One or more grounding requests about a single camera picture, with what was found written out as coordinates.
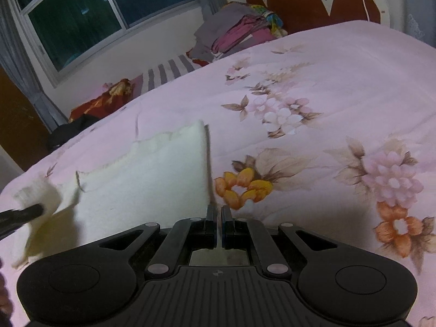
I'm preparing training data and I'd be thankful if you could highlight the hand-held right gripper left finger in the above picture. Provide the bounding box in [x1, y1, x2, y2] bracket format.
[99, 204, 219, 280]

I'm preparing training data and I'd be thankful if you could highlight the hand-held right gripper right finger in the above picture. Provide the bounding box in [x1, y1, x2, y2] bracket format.
[221, 205, 338, 277]

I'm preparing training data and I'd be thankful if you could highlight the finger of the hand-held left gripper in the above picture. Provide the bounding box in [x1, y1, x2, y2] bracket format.
[0, 204, 44, 225]

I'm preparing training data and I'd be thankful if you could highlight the white knitted cloth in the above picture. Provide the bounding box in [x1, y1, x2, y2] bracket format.
[10, 120, 251, 270]

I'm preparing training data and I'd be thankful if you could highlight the pile of folded clothes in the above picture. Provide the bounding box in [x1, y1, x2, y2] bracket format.
[187, 2, 288, 67]

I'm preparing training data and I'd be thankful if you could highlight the black cloth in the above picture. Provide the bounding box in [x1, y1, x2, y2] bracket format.
[46, 114, 101, 152]

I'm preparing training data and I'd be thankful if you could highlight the grey white striped sheet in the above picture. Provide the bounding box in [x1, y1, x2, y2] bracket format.
[136, 54, 201, 92]

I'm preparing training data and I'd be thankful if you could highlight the pink floral blanket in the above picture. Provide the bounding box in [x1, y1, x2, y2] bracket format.
[0, 20, 436, 327]

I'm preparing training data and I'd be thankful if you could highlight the window with white frame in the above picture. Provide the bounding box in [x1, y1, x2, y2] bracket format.
[7, 0, 205, 87]

